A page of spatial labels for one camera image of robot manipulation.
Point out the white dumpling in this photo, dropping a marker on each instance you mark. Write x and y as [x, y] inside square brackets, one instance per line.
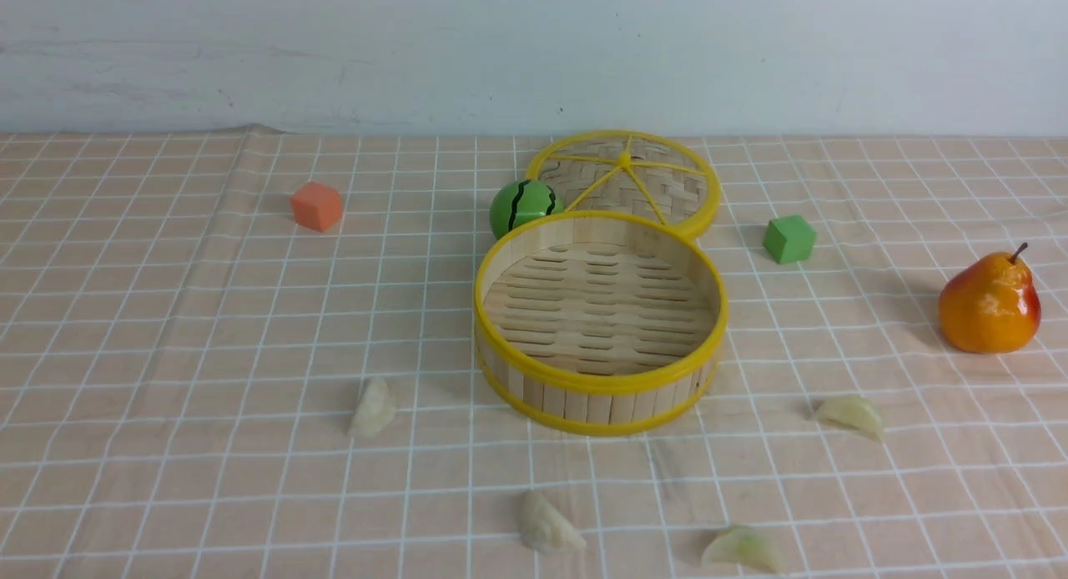
[376, 409]
[544, 529]

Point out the pale green dumpling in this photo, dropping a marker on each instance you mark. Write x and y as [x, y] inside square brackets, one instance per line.
[854, 412]
[744, 546]

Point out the bamboo steamer tray yellow rim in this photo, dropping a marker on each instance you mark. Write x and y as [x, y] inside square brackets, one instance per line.
[600, 324]

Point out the bamboo steamer lid yellow rim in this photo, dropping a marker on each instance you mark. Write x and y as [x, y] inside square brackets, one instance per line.
[632, 172]

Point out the green toy watermelon ball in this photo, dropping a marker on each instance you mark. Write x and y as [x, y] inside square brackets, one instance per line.
[520, 202]

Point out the orange cube block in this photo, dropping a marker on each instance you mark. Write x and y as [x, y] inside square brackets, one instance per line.
[316, 206]

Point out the green cube block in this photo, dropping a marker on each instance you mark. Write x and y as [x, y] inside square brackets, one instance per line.
[789, 239]

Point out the checkered beige tablecloth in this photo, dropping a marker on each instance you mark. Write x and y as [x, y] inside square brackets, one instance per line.
[181, 363]

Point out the orange toy pear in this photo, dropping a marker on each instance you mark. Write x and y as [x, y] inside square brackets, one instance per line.
[991, 307]

